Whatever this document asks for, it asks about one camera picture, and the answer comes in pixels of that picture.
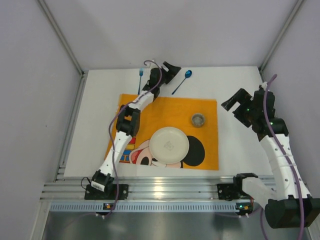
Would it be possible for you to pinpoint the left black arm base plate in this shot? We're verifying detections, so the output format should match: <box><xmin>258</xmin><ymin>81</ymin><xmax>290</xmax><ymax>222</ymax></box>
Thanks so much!
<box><xmin>84</xmin><ymin>183</ymin><xmax>129</xmax><ymax>201</ymax></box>

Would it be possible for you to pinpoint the small speckled stone cup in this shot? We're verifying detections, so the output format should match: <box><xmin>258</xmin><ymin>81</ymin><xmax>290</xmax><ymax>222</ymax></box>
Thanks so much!
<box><xmin>191</xmin><ymin>113</ymin><xmax>206</xmax><ymax>128</ymax></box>

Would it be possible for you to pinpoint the aluminium frame post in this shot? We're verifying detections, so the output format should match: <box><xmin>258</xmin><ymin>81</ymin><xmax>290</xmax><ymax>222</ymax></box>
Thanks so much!
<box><xmin>34</xmin><ymin>0</ymin><xmax>86</xmax><ymax>76</ymax></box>
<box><xmin>258</xmin><ymin>0</ymin><xmax>306</xmax><ymax>74</ymax></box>

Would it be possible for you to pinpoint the aluminium mounting rail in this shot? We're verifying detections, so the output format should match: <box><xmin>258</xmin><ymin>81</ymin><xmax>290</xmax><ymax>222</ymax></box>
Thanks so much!
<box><xmin>40</xmin><ymin>176</ymin><xmax>233</xmax><ymax>202</ymax></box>

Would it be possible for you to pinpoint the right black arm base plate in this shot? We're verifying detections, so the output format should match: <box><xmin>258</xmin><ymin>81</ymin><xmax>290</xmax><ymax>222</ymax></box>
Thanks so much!
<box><xmin>216</xmin><ymin>183</ymin><xmax>243</xmax><ymax>201</ymax></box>

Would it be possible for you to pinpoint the left aluminium frame post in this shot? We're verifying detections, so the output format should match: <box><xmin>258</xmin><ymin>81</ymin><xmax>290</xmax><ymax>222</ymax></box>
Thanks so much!
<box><xmin>34</xmin><ymin>0</ymin><xmax>86</xmax><ymax>76</ymax></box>

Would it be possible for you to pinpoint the orange Mickey Mouse cloth placemat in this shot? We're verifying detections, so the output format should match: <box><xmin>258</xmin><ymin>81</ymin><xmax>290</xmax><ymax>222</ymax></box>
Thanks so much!
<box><xmin>120</xmin><ymin>97</ymin><xmax>219</xmax><ymax>171</ymax></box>

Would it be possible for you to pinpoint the blue metallic fork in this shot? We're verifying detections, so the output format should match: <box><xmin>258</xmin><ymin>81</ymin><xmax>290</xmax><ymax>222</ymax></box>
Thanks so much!
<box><xmin>137</xmin><ymin>68</ymin><xmax>144</xmax><ymax>95</ymax></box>

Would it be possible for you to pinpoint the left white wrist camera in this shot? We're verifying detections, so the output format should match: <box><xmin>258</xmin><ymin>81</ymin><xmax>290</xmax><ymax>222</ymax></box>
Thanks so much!
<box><xmin>146</xmin><ymin>58</ymin><xmax>157</xmax><ymax>69</ymax></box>

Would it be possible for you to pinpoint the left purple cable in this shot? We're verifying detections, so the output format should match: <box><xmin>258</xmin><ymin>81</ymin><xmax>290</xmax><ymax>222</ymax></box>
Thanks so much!
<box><xmin>94</xmin><ymin>59</ymin><xmax>165</xmax><ymax>217</ymax></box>

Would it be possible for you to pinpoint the right aluminium frame post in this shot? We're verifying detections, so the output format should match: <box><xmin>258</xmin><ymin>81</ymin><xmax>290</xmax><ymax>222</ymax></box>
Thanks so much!
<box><xmin>258</xmin><ymin>0</ymin><xmax>306</xmax><ymax>74</ymax></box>

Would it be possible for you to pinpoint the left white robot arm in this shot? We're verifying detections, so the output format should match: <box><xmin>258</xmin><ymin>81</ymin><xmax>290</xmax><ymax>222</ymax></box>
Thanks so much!
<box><xmin>90</xmin><ymin>60</ymin><xmax>182</xmax><ymax>195</ymax></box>

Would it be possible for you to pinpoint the slotted grey cable duct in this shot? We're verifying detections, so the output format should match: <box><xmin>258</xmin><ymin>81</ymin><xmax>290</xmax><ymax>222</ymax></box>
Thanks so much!
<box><xmin>50</xmin><ymin>201</ymin><xmax>252</xmax><ymax>213</ymax></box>

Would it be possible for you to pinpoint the blue metallic spoon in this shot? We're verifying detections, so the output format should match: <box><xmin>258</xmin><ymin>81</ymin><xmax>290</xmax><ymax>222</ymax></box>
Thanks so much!
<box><xmin>171</xmin><ymin>69</ymin><xmax>193</xmax><ymax>95</ymax></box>

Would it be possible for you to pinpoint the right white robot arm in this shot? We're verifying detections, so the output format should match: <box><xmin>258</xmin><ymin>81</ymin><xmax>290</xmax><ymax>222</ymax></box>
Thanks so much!
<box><xmin>222</xmin><ymin>88</ymin><xmax>320</xmax><ymax>229</ymax></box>

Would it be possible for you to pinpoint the cream round plate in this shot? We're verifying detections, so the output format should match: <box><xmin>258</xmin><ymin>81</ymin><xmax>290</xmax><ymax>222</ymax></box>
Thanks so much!
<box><xmin>149</xmin><ymin>127</ymin><xmax>190</xmax><ymax>165</ymax></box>

